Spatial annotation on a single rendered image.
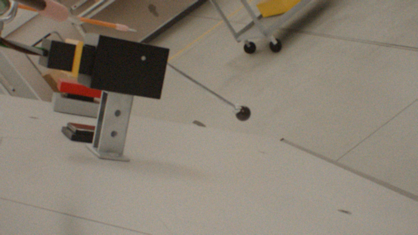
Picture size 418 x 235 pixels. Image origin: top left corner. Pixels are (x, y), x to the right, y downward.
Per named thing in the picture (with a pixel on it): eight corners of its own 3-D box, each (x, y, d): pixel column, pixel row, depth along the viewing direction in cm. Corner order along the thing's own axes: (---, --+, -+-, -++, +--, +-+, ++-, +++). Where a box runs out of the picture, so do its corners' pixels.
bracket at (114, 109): (129, 162, 47) (142, 97, 46) (99, 158, 45) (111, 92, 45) (113, 149, 51) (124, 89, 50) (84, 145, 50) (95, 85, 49)
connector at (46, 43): (108, 78, 46) (113, 51, 46) (43, 67, 43) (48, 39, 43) (96, 73, 48) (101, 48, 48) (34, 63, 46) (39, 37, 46)
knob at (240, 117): (252, 123, 52) (255, 107, 52) (238, 121, 52) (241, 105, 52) (244, 120, 54) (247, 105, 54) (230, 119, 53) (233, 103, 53)
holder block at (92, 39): (160, 100, 47) (170, 48, 47) (89, 88, 45) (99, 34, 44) (143, 93, 51) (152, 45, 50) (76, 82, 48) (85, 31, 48)
